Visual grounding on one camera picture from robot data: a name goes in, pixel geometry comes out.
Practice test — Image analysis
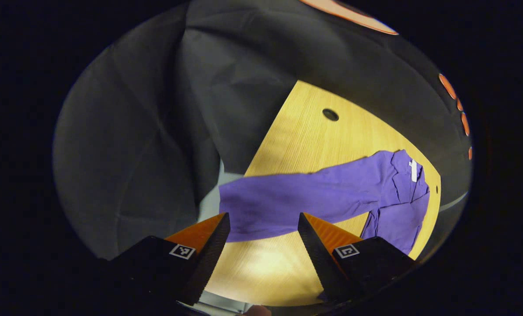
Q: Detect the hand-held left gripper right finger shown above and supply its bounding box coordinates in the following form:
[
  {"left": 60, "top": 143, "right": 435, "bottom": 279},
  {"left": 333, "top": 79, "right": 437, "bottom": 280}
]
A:
[{"left": 297, "top": 212, "right": 418, "bottom": 304}]

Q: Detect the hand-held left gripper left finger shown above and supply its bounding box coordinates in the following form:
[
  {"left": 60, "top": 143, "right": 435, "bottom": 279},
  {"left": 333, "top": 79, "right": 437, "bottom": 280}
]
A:
[{"left": 99, "top": 213, "right": 231, "bottom": 306}]

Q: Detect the purple knit garment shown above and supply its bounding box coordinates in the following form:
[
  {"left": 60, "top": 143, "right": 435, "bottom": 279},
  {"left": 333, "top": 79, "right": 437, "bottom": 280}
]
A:
[{"left": 219, "top": 150, "right": 431, "bottom": 256}]

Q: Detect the black backdrop cloth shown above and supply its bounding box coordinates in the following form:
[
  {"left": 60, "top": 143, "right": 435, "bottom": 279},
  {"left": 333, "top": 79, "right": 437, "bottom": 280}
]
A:
[{"left": 53, "top": 0, "right": 473, "bottom": 264}]

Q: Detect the white post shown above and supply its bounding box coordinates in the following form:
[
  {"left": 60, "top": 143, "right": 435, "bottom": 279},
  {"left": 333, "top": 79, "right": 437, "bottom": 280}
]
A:
[{"left": 439, "top": 191, "right": 469, "bottom": 212}]

